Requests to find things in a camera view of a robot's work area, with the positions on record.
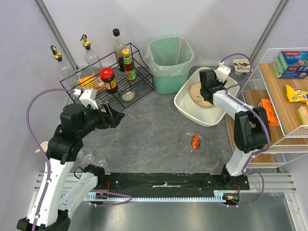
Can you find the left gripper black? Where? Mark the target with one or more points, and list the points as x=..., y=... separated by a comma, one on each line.
x=106, y=116

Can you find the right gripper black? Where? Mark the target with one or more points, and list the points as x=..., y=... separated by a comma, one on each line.
x=207, y=78

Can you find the floral ceramic plate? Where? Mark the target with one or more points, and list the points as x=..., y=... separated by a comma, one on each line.
x=196, y=96

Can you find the glass jar with rice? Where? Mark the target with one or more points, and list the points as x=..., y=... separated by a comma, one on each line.
x=126, y=91

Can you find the red lid sauce jar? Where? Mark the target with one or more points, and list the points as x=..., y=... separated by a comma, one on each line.
x=108, y=78

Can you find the clear plastic cup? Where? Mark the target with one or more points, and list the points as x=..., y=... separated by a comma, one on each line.
x=85, y=155
x=100, y=161

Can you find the yellow cap chili sauce bottle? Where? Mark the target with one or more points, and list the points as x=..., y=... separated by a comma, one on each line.
x=129, y=66

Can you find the glass oil bottle gold spout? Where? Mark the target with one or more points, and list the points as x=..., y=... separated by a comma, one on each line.
x=92, y=59

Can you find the dark soy sauce bottle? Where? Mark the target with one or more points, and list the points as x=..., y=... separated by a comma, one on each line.
x=119, y=46

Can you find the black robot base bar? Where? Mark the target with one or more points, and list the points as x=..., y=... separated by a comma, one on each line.
x=170, y=184

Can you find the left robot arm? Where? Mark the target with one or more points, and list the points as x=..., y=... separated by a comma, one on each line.
x=51, y=212

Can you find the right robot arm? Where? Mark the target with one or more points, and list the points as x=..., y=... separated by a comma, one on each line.
x=251, y=128

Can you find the white plastic basin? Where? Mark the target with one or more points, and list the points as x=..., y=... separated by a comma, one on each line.
x=209, y=116

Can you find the chocolate pudding cup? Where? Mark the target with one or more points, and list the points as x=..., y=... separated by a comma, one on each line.
x=241, y=66

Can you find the orange snack packet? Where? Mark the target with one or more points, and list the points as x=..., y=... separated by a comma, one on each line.
x=92, y=81

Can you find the green trash bin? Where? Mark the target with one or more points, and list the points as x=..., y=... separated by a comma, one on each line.
x=169, y=85

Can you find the clear trash bag liner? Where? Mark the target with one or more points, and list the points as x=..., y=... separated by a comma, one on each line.
x=169, y=56

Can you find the orange food piece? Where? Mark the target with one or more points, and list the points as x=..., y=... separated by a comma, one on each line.
x=195, y=142

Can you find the orange pink box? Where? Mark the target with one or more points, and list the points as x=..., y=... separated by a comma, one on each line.
x=271, y=115

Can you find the beige pump soap bottle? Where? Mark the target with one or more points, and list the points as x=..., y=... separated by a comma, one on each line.
x=43, y=146

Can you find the green sponge pack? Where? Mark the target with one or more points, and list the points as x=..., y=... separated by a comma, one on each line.
x=291, y=65

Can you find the yellow snack bag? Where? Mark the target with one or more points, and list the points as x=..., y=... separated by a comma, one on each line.
x=296, y=95

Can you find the yellow sponge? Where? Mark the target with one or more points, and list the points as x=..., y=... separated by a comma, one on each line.
x=303, y=114

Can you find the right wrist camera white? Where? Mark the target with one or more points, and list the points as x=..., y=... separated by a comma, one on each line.
x=222, y=72

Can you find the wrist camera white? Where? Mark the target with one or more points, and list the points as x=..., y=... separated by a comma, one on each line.
x=87, y=98
x=222, y=72

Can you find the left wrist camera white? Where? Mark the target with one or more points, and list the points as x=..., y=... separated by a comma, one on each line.
x=87, y=98

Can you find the black wire rack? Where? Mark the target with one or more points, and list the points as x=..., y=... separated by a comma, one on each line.
x=142, y=85

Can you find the white wire shelf unit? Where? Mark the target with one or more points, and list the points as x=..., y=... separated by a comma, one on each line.
x=289, y=140

